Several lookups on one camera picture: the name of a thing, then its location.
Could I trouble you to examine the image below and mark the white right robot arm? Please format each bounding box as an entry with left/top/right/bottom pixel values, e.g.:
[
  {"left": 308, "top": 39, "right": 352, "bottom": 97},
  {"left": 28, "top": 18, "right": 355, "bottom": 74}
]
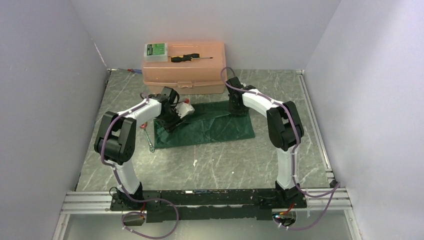
[{"left": 224, "top": 77, "right": 304, "bottom": 208}]

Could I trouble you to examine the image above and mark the red blue pen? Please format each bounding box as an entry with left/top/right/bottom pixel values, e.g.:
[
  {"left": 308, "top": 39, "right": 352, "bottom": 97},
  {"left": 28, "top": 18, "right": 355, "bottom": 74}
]
[{"left": 118, "top": 68, "right": 142, "bottom": 74}]

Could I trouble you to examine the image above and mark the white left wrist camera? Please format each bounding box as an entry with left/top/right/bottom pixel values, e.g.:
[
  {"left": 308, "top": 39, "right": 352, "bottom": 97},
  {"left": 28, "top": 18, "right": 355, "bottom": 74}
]
[{"left": 175, "top": 102, "right": 195, "bottom": 119}]

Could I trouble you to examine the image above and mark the aluminium frame rail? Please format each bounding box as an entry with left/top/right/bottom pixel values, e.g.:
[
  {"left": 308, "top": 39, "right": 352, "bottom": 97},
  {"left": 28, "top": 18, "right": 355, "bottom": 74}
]
[{"left": 61, "top": 188, "right": 353, "bottom": 215}]

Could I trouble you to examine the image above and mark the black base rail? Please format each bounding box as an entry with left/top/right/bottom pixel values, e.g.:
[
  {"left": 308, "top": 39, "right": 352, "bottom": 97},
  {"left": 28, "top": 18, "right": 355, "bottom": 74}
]
[{"left": 110, "top": 188, "right": 307, "bottom": 223}]

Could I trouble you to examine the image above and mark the silver wrench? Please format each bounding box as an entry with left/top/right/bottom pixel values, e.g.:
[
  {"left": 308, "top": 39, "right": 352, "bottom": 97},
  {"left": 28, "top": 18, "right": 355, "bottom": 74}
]
[{"left": 143, "top": 128, "right": 155, "bottom": 153}]

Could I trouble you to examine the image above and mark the pink plastic toolbox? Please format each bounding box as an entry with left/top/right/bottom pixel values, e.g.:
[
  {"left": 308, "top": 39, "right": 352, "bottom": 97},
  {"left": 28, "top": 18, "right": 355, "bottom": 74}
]
[{"left": 141, "top": 41, "right": 226, "bottom": 95}]

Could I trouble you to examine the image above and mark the green white small box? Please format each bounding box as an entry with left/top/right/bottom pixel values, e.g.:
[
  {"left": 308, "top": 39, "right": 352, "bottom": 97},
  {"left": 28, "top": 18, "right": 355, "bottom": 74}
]
[{"left": 143, "top": 42, "right": 169, "bottom": 63}]

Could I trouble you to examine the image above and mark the black yellow screwdriver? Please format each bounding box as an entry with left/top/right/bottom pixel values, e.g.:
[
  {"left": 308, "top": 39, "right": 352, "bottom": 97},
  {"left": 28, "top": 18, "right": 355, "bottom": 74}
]
[{"left": 169, "top": 53, "right": 213, "bottom": 63}]

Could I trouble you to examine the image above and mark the green cloth napkin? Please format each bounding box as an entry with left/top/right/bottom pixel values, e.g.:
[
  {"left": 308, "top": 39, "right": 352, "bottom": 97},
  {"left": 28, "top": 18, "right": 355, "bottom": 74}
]
[{"left": 153, "top": 101, "right": 255, "bottom": 149}]

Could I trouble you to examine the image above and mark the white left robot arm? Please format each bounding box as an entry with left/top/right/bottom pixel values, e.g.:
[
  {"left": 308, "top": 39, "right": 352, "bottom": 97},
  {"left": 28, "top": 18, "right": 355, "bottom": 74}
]
[{"left": 93, "top": 87, "right": 195, "bottom": 210}]

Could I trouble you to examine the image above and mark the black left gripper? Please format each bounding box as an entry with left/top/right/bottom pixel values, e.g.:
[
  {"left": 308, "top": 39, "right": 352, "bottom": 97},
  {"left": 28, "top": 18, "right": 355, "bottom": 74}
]
[{"left": 159, "top": 105, "right": 186, "bottom": 134}]

